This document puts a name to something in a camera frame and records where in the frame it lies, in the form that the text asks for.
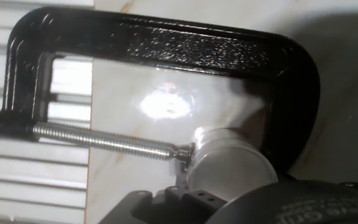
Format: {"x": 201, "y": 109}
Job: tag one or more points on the black C-clamp with steel screw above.
{"x": 182, "y": 49}

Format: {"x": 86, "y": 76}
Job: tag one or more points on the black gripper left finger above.
{"x": 182, "y": 208}

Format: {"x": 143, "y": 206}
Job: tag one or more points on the marble pattern board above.
{"x": 120, "y": 93}

